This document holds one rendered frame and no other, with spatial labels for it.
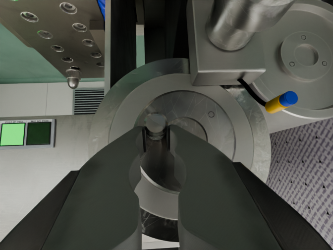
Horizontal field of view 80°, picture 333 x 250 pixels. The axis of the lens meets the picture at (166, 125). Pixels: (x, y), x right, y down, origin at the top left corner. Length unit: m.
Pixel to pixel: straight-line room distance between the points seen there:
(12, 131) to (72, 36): 0.28
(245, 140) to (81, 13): 0.31
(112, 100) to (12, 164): 0.45
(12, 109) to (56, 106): 0.60
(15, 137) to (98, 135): 0.43
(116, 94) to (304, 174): 0.26
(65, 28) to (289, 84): 0.36
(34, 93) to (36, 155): 2.93
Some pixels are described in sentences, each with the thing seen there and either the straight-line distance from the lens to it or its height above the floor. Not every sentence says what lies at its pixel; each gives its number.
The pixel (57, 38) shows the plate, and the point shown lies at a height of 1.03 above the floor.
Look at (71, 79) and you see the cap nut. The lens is 0.56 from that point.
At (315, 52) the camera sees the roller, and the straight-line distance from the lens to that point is 0.24.
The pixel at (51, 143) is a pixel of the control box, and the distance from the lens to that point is 0.55.
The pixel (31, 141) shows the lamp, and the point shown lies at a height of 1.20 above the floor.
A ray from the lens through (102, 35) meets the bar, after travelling 0.39.
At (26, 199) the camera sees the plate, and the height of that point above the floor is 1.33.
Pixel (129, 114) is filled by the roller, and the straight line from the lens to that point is 0.16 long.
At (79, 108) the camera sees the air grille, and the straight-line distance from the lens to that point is 3.12.
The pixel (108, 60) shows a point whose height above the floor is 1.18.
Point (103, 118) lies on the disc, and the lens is 0.17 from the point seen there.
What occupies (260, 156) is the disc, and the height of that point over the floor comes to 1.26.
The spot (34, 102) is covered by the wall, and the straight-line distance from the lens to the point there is 3.43.
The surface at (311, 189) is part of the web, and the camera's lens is 0.33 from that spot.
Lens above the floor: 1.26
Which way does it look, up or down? 10 degrees down
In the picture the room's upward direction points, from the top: 177 degrees clockwise
